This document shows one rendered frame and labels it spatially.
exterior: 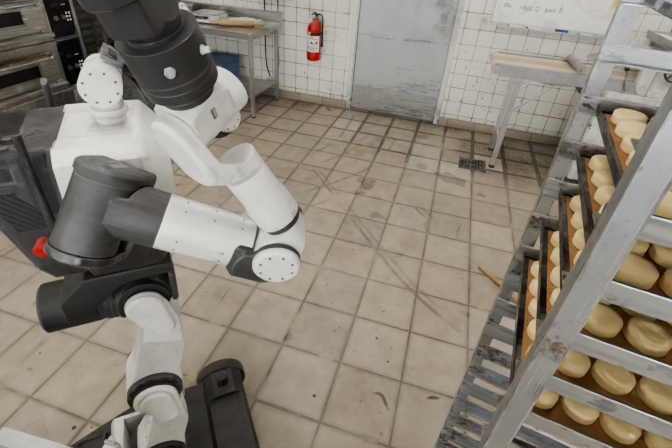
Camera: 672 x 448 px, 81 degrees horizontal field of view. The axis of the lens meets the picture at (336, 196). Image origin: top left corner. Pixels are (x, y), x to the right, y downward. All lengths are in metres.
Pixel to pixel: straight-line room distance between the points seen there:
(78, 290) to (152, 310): 0.16
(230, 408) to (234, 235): 1.18
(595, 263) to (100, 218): 0.62
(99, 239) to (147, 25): 0.34
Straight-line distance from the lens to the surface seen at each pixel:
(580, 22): 4.60
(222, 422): 1.75
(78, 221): 0.66
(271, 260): 0.64
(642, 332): 0.66
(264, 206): 0.60
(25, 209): 0.86
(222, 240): 0.65
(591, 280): 0.51
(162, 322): 1.08
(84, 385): 2.23
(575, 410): 0.77
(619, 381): 0.72
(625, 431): 0.79
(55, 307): 1.08
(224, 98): 0.53
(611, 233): 0.47
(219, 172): 0.54
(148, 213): 0.65
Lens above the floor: 1.72
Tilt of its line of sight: 33 degrees down
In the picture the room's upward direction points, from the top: 5 degrees clockwise
